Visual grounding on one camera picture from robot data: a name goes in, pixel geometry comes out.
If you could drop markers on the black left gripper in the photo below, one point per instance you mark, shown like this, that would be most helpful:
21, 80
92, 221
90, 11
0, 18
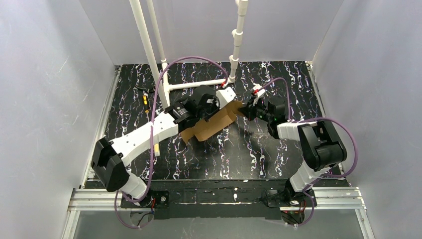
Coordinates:
208, 107

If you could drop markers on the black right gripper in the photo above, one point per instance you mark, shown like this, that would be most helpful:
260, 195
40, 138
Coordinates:
252, 111

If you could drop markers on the brown cardboard box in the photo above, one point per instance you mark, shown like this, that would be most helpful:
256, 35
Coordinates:
203, 130

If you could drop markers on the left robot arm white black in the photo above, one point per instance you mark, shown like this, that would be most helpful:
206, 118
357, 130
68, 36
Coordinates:
111, 157

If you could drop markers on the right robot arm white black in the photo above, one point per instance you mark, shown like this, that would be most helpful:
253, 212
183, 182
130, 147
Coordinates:
321, 145

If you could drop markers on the yellow black screwdriver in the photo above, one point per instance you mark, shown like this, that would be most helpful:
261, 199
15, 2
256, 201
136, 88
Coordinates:
146, 103

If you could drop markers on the black small tool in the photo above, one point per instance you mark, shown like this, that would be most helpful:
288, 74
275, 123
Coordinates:
145, 90

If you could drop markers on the white yellow marker pen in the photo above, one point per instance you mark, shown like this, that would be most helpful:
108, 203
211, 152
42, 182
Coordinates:
156, 150

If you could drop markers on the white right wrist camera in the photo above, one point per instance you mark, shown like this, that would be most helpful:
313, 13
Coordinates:
257, 91

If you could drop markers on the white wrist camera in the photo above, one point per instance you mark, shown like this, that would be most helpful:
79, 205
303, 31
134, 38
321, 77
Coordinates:
225, 96
257, 91

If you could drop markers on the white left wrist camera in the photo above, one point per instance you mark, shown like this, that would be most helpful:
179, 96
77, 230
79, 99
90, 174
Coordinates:
225, 96

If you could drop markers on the white PVC pipe frame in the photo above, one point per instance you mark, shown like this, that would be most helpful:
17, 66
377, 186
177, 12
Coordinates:
188, 28

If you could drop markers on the aluminium front rail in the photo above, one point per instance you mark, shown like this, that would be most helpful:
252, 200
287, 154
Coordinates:
222, 200

